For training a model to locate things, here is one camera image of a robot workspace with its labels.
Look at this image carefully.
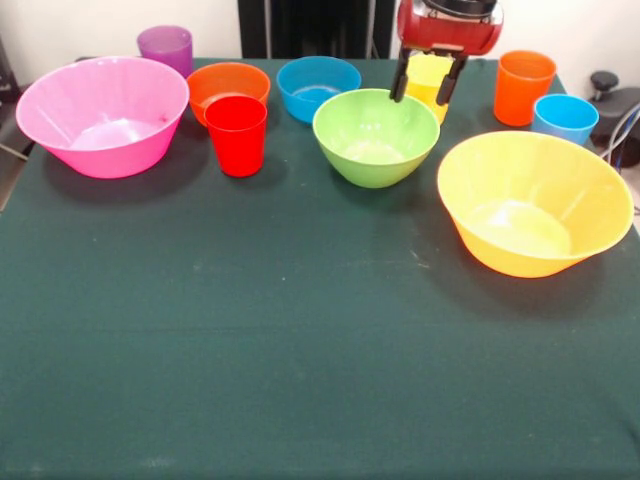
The red plastic cup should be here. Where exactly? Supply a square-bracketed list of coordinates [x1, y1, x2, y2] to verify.
[203, 95, 269, 178]

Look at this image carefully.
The blue plastic cup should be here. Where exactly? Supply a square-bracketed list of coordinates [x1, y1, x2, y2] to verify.
[531, 93, 600, 147]

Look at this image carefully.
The yellow plastic cup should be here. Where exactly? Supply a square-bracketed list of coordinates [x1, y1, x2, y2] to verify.
[402, 52, 461, 125]

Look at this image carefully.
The orange plastic cup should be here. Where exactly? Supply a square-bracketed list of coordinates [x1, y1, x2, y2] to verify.
[493, 49, 558, 127]

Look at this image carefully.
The grey cable bundle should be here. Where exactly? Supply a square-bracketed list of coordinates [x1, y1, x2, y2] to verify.
[602, 104, 640, 174]

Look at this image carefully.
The pink plastic bowl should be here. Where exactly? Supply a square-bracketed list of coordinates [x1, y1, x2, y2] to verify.
[15, 55, 191, 180]

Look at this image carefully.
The blue plastic bowl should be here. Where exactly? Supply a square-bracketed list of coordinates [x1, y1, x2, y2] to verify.
[276, 55, 363, 125]

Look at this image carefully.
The purple plastic cup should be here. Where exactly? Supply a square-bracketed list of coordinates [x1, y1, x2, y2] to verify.
[137, 25, 195, 80]

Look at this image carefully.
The yellow plastic bowl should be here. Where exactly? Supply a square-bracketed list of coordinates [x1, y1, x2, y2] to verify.
[436, 130, 635, 279]

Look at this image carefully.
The dark green tablecloth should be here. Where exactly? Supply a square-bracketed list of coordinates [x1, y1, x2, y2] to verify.
[0, 56, 640, 480]

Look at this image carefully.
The green plastic bowl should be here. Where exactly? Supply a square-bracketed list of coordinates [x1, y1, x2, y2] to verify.
[312, 88, 442, 190]

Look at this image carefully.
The orange plastic bowl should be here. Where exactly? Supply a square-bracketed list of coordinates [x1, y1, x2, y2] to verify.
[186, 61, 272, 128]

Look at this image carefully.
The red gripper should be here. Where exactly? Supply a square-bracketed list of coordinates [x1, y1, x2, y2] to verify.
[388, 0, 505, 106]

